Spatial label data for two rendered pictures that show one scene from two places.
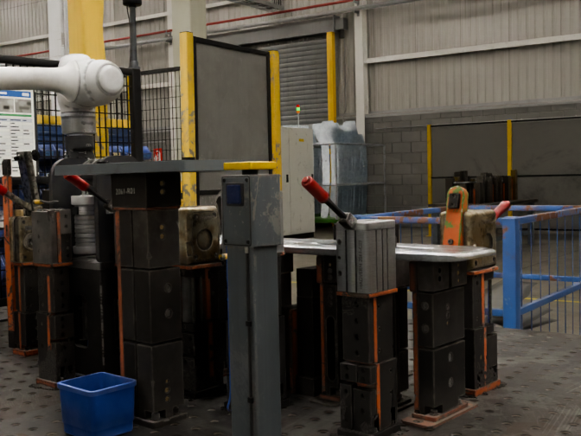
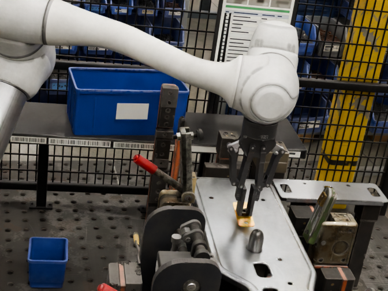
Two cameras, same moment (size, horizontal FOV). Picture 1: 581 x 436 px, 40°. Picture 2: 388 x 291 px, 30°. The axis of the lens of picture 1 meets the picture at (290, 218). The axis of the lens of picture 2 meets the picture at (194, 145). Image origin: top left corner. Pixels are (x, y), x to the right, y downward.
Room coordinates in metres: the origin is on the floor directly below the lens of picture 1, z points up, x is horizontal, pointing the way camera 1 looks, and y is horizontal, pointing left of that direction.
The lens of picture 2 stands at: (0.89, -0.21, 1.85)
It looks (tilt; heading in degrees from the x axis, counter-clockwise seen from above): 25 degrees down; 37
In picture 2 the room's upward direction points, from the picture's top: 8 degrees clockwise
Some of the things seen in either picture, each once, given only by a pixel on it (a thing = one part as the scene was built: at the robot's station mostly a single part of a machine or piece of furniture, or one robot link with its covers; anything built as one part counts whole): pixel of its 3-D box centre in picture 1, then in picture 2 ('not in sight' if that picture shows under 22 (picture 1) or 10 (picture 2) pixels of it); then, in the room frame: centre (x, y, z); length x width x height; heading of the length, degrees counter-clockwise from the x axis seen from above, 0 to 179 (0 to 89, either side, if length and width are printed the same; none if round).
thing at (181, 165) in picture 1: (145, 168); not in sight; (1.43, 0.26, 1.16); 0.37 x 0.14 x 0.02; 49
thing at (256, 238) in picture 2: not in sight; (256, 242); (2.06, 0.47, 1.02); 0.03 x 0.03 x 0.07
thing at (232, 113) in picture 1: (235, 198); not in sight; (5.14, 0.35, 1.00); 1.04 x 0.14 x 2.00; 145
